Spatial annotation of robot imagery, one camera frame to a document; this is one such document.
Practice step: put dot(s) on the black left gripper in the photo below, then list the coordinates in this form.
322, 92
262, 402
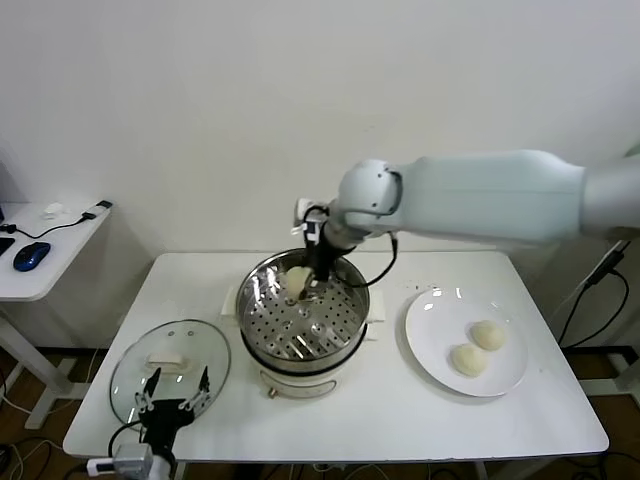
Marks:
162, 420

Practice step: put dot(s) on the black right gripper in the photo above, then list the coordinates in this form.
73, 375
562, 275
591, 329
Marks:
321, 260

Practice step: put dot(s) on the white steamed baozi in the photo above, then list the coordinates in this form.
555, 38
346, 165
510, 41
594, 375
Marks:
469, 360
488, 335
298, 284

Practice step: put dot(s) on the round glass pot lid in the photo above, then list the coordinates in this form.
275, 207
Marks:
202, 350

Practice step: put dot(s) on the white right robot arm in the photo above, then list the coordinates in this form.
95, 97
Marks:
475, 200

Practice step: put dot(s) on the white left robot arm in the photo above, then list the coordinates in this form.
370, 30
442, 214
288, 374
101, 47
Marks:
162, 469

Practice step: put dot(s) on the perforated steel steamer basket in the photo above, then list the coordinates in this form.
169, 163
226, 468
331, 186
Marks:
260, 292

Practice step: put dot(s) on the cream electric cooker base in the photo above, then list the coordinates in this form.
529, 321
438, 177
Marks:
300, 387

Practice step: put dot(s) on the round white plate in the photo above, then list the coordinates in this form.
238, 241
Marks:
430, 330

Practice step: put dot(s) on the white side desk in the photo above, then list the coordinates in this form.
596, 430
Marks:
65, 250

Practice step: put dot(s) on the blue computer mouse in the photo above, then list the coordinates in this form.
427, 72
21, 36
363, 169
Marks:
32, 256

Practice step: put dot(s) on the small white crumpled object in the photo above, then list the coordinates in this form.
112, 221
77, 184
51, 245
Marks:
54, 210

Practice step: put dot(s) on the black keyboard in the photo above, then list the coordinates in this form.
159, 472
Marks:
6, 247

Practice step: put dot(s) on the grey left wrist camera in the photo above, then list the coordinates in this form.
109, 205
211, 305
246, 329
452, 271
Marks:
132, 459

